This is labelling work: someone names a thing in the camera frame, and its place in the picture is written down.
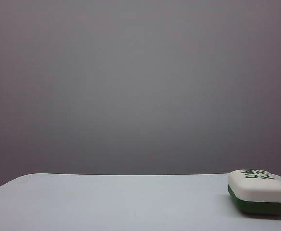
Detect white green foam mahjong tile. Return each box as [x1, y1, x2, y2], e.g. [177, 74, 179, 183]
[227, 169, 281, 215]

